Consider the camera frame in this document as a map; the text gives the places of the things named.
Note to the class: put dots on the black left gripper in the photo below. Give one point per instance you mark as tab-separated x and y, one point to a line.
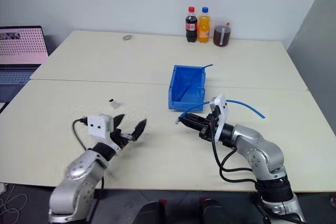
119	137

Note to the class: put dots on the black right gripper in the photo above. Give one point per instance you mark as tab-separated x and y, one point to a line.
210	129

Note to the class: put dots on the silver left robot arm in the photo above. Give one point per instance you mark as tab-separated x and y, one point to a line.
78	169

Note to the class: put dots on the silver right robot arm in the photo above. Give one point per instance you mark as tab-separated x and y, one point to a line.
262	153

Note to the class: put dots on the blue plastic bin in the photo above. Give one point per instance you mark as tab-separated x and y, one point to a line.
194	98

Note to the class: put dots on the white coupler with black end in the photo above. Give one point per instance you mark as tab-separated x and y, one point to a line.
114	104

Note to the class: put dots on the clear tape roll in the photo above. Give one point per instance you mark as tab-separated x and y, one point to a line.
124	37

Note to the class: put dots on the plastic jar brown liquid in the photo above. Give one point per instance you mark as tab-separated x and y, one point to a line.
222	36

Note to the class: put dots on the dark rounded shape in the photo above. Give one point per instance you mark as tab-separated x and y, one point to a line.
152	212
215	212

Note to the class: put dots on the orange soda bottle blue cap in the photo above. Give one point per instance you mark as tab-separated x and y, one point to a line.
204	28

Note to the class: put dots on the cola bottle red cap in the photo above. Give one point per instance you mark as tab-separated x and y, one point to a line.
191	27

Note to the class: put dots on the open laptop computer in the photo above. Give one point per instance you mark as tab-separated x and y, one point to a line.
21	48

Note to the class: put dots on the grey partition panel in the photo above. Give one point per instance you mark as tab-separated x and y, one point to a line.
317	51

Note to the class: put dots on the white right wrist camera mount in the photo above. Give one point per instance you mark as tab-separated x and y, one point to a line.
222	112

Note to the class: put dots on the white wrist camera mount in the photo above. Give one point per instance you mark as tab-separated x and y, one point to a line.
96	127
222	112

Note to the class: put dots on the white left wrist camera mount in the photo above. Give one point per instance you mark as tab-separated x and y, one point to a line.
96	127

